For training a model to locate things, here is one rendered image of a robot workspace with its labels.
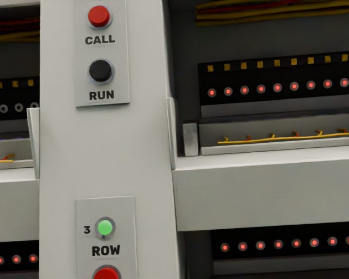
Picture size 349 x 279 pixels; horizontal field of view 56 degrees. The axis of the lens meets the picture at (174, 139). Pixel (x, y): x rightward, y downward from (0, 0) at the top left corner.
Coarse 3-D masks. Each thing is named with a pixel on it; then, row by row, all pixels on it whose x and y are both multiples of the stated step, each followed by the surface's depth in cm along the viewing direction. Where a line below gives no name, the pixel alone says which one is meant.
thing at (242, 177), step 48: (240, 96) 42; (288, 96) 41; (336, 96) 41; (192, 144) 28; (240, 144) 28; (288, 144) 27; (336, 144) 27; (192, 192) 23; (240, 192) 23; (288, 192) 23; (336, 192) 23
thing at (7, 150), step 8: (0, 144) 29; (8, 144) 29; (16, 144) 29; (24, 144) 29; (0, 152) 29; (8, 152) 29; (16, 152) 29; (24, 152) 29; (0, 160) 27; (8, 160) 27; (16, 160) 29
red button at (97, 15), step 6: (96, 6) 25; (102, 6) 25; (90, 12) 24; (96, 12) 24; (102, 12) 24; (108, 12) 25; (90, 18) 24; (96, 18) 24; (102, 18) 24; (108, 18) 24; (96, 24) 24; (102, 24) 24
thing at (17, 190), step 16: (32, 112) 23; (0, 128) 42; (16, 128) 42; (32, 128) 23; (32, 144) 23; (0, 176) 25; (16, 176) 25; (32, 176) 24; (0, 192) 23; (16, 192) 23; (32, 192) 23; (0, 208) 24; (16, 208) 24; (32, 208) 24; (0, 224) 24; (16, 224) 24; (32, 224) 24; (0, 240) 24; (16, 240) 24
